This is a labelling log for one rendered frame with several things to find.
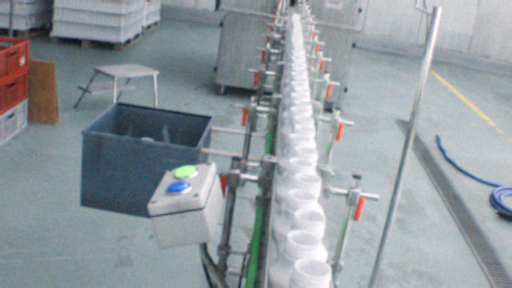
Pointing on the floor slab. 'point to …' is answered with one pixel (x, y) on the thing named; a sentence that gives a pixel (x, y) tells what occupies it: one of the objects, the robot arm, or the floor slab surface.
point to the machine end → (236, 21)
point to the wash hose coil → (490, 184)
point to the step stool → (117, 80)
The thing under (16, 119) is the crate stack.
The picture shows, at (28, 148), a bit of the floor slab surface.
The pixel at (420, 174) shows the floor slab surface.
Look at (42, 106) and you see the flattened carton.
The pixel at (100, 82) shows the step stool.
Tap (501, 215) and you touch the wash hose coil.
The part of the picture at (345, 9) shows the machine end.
